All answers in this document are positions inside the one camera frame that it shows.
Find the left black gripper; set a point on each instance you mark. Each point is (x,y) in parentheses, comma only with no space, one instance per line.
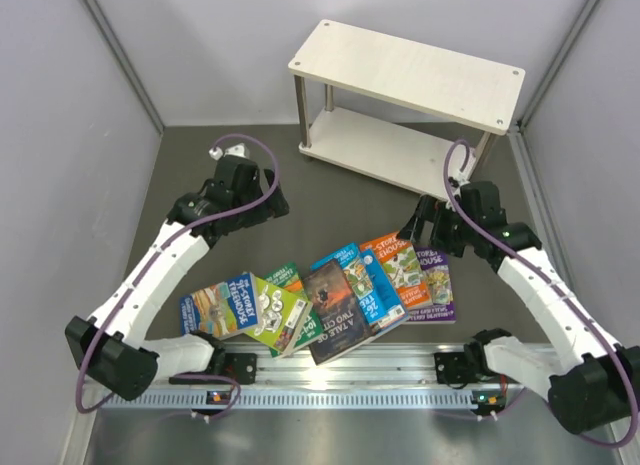
(275,204)

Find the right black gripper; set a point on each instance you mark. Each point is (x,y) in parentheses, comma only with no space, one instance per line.
(428,209)

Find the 52-storey treehouse purple book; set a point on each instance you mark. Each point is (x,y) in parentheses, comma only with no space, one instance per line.
(435,267)

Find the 78-storey treehouse orange book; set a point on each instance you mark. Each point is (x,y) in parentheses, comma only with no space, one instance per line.
(401,265)

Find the blue back-cover book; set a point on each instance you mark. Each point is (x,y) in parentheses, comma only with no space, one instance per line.
(395,311)

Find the tale of two cities book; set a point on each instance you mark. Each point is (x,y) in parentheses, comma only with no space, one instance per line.
(344,324)

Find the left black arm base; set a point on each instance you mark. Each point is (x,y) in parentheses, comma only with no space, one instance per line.
(238,367)

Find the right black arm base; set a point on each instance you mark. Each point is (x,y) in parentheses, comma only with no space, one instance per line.
(454,370)

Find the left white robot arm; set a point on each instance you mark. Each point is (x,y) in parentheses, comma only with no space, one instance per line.
(111,346)

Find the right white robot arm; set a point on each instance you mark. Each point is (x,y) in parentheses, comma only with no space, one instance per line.
(592,380)

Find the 26-storey treehouse blue book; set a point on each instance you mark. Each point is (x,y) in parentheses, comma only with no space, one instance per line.
(353,267)

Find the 65-storey treehouse lime book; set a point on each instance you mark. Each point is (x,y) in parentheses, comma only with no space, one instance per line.
(269,300)

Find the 91-storey treehouse blue book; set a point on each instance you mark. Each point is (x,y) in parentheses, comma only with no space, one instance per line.
(223,310)

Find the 104-storey treehouse green book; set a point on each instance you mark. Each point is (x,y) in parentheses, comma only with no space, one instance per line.
(301,326)

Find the white two-tier wooden shelf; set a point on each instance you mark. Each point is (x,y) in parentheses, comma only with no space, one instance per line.
(464,89)

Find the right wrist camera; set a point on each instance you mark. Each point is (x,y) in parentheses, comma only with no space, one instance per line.
(459,175)

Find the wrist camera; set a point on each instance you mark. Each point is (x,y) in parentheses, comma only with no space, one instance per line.
(238,150)
(459,175)

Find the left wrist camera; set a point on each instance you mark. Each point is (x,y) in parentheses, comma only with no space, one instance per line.
(238,150)

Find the aluminium mounting rail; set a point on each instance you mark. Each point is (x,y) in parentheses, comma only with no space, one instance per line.
(378,376)

